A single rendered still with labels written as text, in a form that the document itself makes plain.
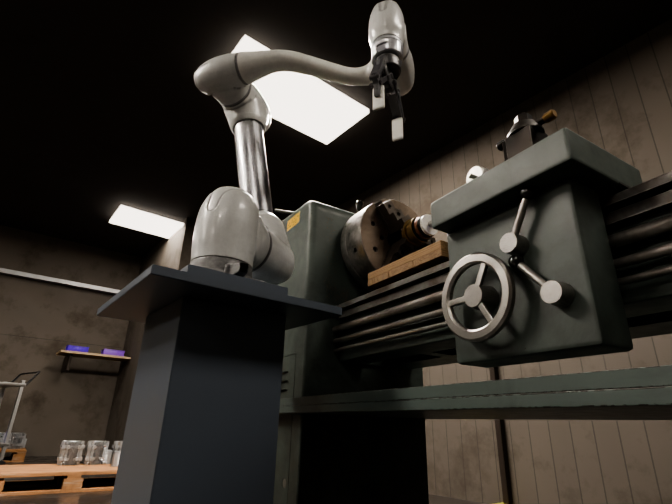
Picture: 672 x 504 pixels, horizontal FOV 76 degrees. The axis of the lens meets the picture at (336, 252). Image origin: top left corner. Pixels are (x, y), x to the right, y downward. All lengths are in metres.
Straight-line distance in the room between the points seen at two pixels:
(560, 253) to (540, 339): 0.14
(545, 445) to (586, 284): 2.75
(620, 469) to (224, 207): 2.77
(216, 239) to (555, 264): 0.73
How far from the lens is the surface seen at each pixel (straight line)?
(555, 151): 0.76
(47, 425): 7.63
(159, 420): 0.93
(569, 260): 0.74
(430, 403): 0.84
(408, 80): 1.48
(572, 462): 3.35
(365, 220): 1.42
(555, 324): 0.73
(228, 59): 1.53
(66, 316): 7.75
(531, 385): 0.70
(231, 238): 1.07
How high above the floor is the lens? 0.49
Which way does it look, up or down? 22 degrees up
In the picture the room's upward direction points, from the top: 2 degrees clockwise
